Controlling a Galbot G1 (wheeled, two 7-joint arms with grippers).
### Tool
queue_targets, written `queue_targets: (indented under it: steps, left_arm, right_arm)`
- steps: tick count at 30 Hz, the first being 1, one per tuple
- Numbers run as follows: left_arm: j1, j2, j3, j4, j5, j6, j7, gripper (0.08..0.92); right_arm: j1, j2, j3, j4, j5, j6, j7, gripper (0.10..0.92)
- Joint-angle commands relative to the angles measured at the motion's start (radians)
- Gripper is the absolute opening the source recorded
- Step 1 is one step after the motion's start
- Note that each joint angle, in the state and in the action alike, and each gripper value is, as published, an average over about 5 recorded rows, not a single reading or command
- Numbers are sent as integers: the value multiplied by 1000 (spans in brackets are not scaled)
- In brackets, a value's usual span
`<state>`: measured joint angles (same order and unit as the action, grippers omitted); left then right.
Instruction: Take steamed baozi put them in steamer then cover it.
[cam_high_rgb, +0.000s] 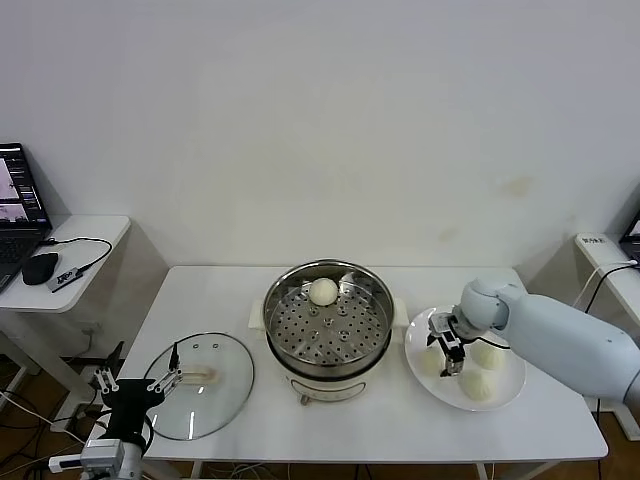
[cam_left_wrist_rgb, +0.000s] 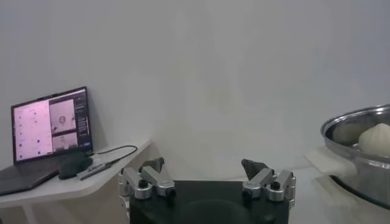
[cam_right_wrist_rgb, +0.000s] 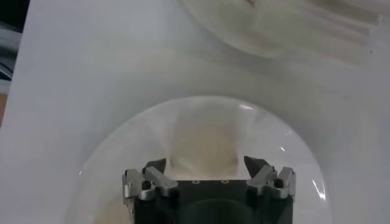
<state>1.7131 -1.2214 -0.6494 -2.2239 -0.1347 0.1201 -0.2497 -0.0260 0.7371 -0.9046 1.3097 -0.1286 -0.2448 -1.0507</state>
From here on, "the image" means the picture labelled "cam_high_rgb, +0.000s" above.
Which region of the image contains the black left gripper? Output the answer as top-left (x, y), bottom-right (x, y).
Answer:
top-left (91, 341), bottom-right (185, 441)

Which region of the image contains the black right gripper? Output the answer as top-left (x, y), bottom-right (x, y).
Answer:
top-left (426, 312), bottom-right (475, 379)

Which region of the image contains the white steamed baozi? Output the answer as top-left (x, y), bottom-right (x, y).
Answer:
top-left (307, 277), bottom-right (340, 307)
top-left (418, 349), bottom-right (446, 379)
top-left (471, 343), bottom-right (504, 372)
top-left (459, 370), bottom-right (496, 403)

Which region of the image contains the glass lid with cream handle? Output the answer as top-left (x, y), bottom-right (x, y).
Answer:
top-left (138, 332), bottom-right (256, 442)

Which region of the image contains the stainless steel steamer basket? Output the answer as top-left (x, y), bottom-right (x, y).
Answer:
top-left (248, 258), bottom-right (409, 374)

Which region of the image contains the white round plate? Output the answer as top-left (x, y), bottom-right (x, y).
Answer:
top-left (403, 305), bottom-right (527, 413)

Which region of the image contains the black portable drive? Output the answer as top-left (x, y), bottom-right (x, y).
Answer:
top-left (48, 267), bottom-right (84, 295)

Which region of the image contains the cream electric cooker base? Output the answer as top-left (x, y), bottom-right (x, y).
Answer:
top-left (249, 319), bottom-right (405, 407)

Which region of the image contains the black computer mouse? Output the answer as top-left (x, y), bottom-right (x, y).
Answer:
top-left (22, 253), bottom-right (60, 287)

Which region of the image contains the white side table with laptop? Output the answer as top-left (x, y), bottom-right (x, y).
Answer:
top-left (0, 215), bottom-right (134, 421)

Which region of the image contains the white side table with adapter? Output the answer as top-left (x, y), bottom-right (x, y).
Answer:
top-left (572, 232), bottom-right (640, 441)

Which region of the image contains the dark laptop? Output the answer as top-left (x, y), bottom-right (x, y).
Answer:
top-left (618, 203), bottom-right (640, 264)

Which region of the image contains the black laptop with lit screen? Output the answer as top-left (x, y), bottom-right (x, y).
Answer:
top-left (0, 143), bottom-right (55, 295)

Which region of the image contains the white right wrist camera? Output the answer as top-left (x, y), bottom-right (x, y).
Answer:
top-left (439, 332), bottom-right (464, 359)

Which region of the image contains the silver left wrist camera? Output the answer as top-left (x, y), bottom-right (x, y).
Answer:
top-left (79, 439), bottom-right (126, 469)

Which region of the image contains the white floor cable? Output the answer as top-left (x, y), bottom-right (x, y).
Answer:
top-left (0, 390), bottom-right (86, 444)

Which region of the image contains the black drive cable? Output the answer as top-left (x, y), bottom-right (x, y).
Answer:
top-left (40, 237), bottom-right (114, 276)

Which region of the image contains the white cable bundle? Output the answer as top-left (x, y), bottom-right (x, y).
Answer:
top-left (209, 462), bottom-right (281, 480)

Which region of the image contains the white strap cable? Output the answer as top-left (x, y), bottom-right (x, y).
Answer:
top-left (571, 258), bottom-right (639, 314)

